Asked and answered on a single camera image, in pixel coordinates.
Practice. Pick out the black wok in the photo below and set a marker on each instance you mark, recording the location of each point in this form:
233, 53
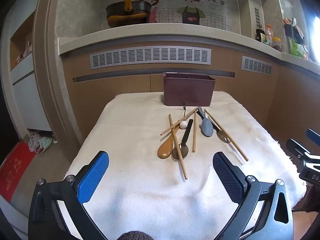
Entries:
130, 17

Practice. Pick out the yellow lidded jar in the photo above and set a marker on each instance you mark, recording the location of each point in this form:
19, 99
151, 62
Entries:
276, 45

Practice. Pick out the purple plastic utensil holder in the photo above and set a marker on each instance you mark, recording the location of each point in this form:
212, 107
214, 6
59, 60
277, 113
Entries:
188, 90

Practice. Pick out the black perforated rack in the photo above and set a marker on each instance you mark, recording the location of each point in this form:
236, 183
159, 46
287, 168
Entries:
291, 31

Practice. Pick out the white wall cabinet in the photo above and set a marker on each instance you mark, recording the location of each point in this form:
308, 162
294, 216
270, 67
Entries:
27, 100

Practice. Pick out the pile of cloths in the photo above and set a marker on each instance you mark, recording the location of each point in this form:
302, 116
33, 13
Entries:
41, 142

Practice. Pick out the small grey vent grille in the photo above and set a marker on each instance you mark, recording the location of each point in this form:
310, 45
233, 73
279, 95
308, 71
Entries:
256, 65

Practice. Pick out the speckled stone countertop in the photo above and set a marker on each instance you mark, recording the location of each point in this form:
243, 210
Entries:
150, 33

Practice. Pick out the dark bottle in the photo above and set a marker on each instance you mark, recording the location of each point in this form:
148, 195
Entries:
260, 35

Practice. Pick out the brown wooden spoon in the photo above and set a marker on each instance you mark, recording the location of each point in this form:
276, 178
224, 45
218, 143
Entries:
165, 151

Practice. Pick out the white towel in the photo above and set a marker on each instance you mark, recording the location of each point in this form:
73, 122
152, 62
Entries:
140, 155

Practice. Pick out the green packaging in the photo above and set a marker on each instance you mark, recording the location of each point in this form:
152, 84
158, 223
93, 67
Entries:
298, 51

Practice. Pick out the wooden chopstick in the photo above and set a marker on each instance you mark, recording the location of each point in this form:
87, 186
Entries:
194, 142
183, 167
237, 148
190, 114

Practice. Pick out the white wall vent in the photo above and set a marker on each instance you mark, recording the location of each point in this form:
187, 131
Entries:
257, 16

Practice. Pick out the wooden counter cabinet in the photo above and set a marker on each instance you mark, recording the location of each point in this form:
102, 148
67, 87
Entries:
112, 87

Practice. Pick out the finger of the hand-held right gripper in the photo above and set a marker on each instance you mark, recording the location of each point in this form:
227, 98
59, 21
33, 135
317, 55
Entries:
313, 134
297, 150

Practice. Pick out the large grey vent grille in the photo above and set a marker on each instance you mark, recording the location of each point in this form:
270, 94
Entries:
150, 58

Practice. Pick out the small fork with white ball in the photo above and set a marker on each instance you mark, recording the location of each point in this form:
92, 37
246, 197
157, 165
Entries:
183, 124

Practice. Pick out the grey spoon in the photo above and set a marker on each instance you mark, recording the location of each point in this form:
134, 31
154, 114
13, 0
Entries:
207, 128

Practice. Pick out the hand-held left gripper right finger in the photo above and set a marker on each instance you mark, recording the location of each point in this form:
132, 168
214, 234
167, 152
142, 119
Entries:
228, 180

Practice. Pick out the dark translucent spoon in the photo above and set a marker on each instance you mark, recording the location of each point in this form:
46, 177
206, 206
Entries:
187, 132

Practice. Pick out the dark slotted spoon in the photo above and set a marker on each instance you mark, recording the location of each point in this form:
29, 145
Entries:
220, 133

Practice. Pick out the red floor mat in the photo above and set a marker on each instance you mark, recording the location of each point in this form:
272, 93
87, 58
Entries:
13, 170

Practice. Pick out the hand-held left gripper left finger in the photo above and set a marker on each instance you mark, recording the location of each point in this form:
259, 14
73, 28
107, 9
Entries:
92, 177

